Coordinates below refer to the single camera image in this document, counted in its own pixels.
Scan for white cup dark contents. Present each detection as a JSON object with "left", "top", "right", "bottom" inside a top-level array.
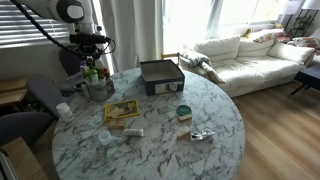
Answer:
[{"left": 74, "top": 82, "right": 90, "bottom": 98}]

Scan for black white small object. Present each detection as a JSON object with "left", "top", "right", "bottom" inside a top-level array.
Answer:
[{"left": 190, "top": 130, "right": 214, "bottom": 142}]

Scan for clear plastic cup blue lid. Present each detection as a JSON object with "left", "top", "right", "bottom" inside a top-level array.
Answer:
[{"left": 85, "top": 78, "right": 108, "bottom": 100}]

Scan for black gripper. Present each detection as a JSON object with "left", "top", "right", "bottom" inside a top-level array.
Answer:
[{"left": 69, "top": 34, "right": 111, "bottom": 67}]

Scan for wooden block near lid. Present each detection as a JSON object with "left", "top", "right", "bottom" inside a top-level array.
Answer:
[{"left": 178, "top": 114, "right": 192, "bottom": 121}]

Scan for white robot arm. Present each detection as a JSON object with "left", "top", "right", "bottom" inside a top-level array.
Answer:
[{"left": 10, "top": 0, "right": 113, "bottom": 67}]

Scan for white jar at edge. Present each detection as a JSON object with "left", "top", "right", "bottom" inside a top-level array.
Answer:
[{"left": 56, "top": 103, "right": 74, "bottom": 122}]

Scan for grey folded blanket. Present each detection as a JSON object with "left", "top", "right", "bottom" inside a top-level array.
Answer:
[{"left": 179, "top": 50, "right": 226, "bottom": 83}]

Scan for dark blue cardboard box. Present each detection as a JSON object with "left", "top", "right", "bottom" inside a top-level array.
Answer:
[{"left": 140, "top": 60, "right": 185, "bottom": 96}]

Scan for black coffee table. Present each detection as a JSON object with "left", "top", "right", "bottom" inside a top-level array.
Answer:
[{"left": 289, "top": 65, "right": 320, "bottom": 96}]

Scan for yellow animal book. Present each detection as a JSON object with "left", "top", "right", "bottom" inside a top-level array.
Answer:
[{"left": 104, "top": 100, "right": 140, "bottom": 122}]

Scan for grey office chair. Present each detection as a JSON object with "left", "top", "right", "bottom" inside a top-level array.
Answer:
[{"left": 0, "top": 74, "right": 74, "bottom": 146}]

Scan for wooden blocks on book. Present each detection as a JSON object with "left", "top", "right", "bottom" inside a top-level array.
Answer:
[{"left": 106, "top": 108, "right": 125, "bottom": 119}]

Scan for white sofa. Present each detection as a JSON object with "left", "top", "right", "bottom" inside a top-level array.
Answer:
[{"left": 182, "top": 35, "right": 315, "bottom": 97}]

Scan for red capped sauce bottle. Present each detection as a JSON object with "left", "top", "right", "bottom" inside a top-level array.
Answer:
[{"left": 102, "top": 68, "right": 110, "bottom": 79}]

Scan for small white tube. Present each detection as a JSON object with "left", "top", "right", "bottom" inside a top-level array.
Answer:
[{"left": 123, "top": 129, "right": 144, "bottom": 137}]

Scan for wooden chair yellow seat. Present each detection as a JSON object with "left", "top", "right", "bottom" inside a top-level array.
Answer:
[{"left": 161, "top": 52, "right": 180, "bottom": 65}]

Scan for wooden blocks beside book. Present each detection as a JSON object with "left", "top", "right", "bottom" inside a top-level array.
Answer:
[{"left": 108, "top": 120, "right": 124, "bottom": 129}]

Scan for small clear measuring cup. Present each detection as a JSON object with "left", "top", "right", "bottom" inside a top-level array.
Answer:
[{"left": 98, "top": 130, "right": 121, "bottom": 145}]

